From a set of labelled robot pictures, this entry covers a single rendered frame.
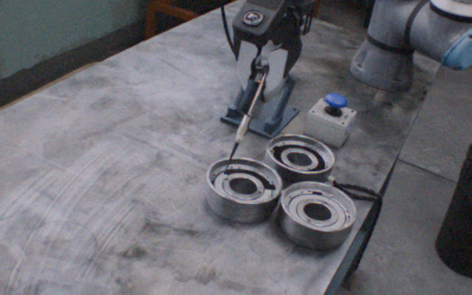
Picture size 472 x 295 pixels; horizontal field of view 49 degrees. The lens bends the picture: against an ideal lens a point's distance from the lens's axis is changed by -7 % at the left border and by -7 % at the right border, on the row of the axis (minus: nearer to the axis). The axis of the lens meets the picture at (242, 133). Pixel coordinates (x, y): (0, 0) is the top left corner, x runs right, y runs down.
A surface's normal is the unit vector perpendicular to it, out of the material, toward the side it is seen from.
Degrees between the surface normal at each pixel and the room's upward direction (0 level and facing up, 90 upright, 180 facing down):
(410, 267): 0
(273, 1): 32
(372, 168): 0
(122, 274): 0
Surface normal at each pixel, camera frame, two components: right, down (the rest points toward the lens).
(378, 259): 0.16, -0.84
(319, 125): -0.45, 0.40
